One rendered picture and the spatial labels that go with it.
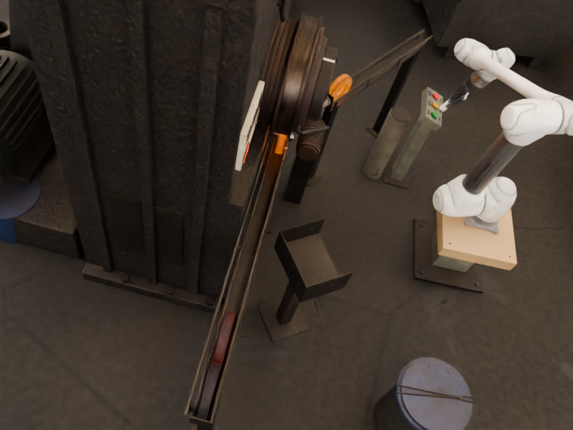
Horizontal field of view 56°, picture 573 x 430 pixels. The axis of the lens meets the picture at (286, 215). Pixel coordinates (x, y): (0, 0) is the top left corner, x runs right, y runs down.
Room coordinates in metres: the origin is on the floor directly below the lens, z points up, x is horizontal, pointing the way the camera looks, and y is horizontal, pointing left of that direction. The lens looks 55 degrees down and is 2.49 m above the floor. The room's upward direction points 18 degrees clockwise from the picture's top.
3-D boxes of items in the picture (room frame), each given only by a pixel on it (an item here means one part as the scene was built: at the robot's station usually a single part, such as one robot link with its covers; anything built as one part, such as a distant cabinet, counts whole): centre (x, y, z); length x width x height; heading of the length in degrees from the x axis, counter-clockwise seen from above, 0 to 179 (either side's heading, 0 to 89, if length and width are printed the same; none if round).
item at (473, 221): (1.85, -0.95, 0.45); 0.22 x 0.18 x 0.06; 2
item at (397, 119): (2.27, -0.42, 0.26); 0.12 x 0.12 x 0.52
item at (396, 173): (2.32, -0.58, 0.31); 0.24 x 0.16 x 0.62; 3
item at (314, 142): (1.94, 0.00, 0.27); 0.22 x 0.13 x 0.53; 3
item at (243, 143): (1.26, 0.21, 1.15); 0.26 x 0.02 x 0.18; 3
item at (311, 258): (1.13, -0.15, 0.36); 0.26 x 0.20 x 0.72; 38
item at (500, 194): (1.82, -0.94, 0.59); 0.18 x 0.16 x 0.22; 113
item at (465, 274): (1.83, -0.95, 0.16); 0.40 x 0.40 x 0.31; 6
